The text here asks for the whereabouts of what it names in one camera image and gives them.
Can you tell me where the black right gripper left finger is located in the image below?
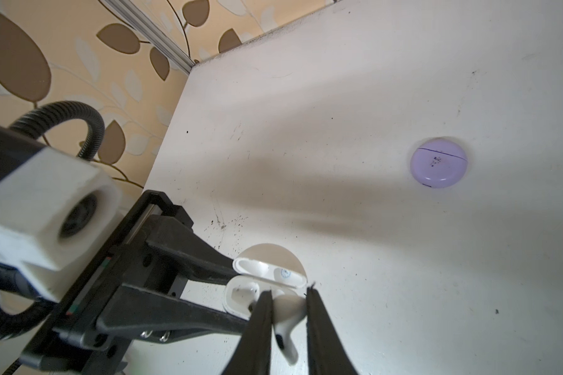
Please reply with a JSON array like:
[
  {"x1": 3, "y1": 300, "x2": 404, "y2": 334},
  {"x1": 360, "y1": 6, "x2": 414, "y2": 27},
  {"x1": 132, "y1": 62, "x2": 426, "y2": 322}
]
[{"x1": 222, "y1": 291, "x2": 273, "y2": 375}]

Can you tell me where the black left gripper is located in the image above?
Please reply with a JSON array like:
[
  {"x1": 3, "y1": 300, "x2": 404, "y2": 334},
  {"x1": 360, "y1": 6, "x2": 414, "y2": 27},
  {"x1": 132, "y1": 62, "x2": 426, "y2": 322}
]
[{"x1": 19, "y1": 191, "x2": 248, "y2": 374}]

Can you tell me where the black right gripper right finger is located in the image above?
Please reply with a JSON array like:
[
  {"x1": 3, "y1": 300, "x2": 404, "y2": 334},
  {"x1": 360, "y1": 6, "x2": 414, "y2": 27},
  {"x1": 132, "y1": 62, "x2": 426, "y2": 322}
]
[{"x1": 306, "y1": 287, "x2": 358, "y2": 375}]

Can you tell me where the white earbud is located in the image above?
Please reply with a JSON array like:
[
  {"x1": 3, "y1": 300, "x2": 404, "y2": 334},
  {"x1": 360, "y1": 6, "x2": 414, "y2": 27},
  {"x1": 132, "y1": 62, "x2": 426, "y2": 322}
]
[{"x1": 272, "y1": 295, "x2": 307, "y2": 366}]

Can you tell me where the white round earbud case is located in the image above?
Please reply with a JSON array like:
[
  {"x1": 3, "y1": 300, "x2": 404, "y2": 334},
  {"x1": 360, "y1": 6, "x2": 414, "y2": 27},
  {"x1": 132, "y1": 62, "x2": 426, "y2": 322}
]
[{"x1": 223, "y1": 243, "x2": 308, "y2": 320}]

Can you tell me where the purple earbud charging case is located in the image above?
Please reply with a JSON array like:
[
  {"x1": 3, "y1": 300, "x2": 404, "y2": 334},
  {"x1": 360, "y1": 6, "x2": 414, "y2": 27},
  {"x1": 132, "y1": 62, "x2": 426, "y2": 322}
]
[{"x1": 410, "y1": 138, "x2": 469, "y2": 188}]

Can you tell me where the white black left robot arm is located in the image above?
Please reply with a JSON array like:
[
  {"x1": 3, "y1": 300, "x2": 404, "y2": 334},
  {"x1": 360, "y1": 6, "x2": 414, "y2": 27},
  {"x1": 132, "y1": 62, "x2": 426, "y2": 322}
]
[{"x1": 0, "y1": 101, "x2": 247, "y2": 374}]

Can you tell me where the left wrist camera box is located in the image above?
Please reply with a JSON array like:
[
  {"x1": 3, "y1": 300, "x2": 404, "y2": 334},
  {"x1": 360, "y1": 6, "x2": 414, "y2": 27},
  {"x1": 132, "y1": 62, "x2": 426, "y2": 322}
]
[{"x1": 0, "y1": 127, "x2": 122, "y2": 302}]

